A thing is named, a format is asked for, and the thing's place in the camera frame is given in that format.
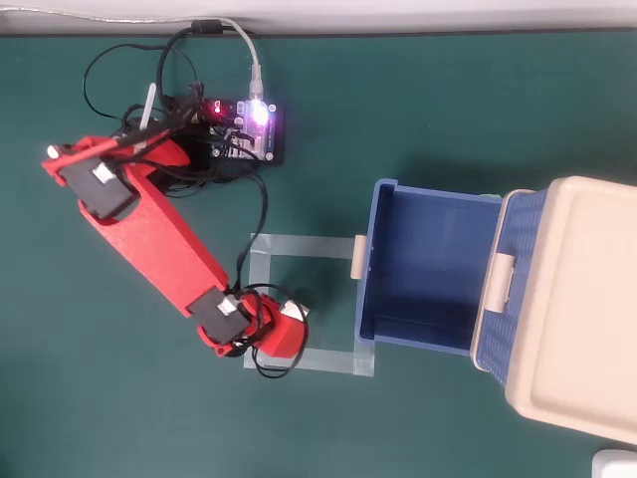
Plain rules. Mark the white toy brick cube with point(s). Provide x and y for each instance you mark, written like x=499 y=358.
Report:
x=298 y=311

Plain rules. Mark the green tape piece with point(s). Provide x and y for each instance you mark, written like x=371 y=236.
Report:
x=490 y=196

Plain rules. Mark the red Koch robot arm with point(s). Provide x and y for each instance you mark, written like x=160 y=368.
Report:
x=164 y=234

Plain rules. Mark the white zip tie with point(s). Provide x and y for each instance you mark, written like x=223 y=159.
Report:
x=148 y=104

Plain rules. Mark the beige plastic drawer cabinet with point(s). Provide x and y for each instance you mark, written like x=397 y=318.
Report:
x=587 y=299

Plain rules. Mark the black controller circuit board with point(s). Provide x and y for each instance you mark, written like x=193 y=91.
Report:
x=269 y=129

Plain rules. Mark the translucent tape strip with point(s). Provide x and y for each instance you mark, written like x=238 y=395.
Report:
x=364 y=361
x=259 y=271
x=328 y=358
x=308 y=245

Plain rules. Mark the red gripper, black servo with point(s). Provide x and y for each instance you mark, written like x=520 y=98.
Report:
x=283 y=338

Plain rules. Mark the white box corner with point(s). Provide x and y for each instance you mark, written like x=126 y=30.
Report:
x=617 y=465

